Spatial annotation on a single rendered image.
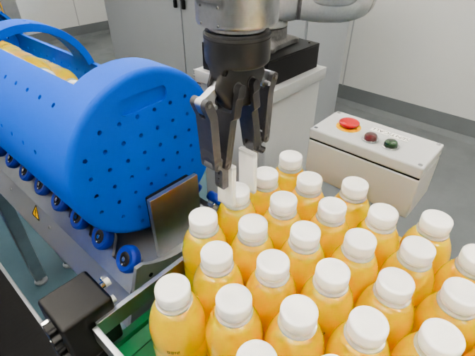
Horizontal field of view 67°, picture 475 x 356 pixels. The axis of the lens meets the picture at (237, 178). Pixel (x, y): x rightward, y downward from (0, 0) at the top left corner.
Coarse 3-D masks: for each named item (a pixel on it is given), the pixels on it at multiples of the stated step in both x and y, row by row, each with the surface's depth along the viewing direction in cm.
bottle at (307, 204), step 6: (294, 192) 57; (300, 192) 56; (318, 192) 56; (300, 198) 56; (306, 198) 56; (312, 198) 56; (318, 198) 56; (300, 204) 56; (306, 204) 55; (312, 204) 55; (300, 210) 56; (306, 210) 56; (312, 210) 56; (300, 216) 56; (306, 216) 56
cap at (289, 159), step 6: (288, 150) 62; (294, 150) 62; (282, 156) 61; (288, 156) 61; (294, 156) 61; (300, 156) 61; (282, 162) 60; (288, 162) 59; (294, 162) 59; (300, 162) 60; (288, 168) 60; (294, 168) 60
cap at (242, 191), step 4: (236, 184) 53; (240, 184) 53; (244, 184) 53; (236, 188) 53; (240, 188) 53; (244, 188) 53; (248, 188) 53; (236, 192) 52; (240, 192) 52; (244, 192) 52; (248, 192) 52; (236, 196) 51; (240, 196) 51; (244, 196) 51; (248, 196) 52; (236, 200) 51; (240, 200) 51; (244, 200) 52; (248, 200) 53; (236, 204) 52; (240, 204) 52; (244, 204) 52
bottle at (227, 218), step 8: (224, 208) 53; (240, 208) 52; (248, 208) 53; (224, 216) 53; (232, 216) 52; (240, 216) 52; (224, 224) 53; (232, 224) 53; (224, 232) 54; (232, 232) 53; (232, 240) 54
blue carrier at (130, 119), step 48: (48, 48) 100; (0, 96) 60; (48, 96) 52; (96, 96) 47; (144, 96) 53; (0, 144) 67; (48, 144) 50; (96, 144) 50; (144, 144) 56; (192, 144) 64; (96, 192) 53; (144, 192) 60
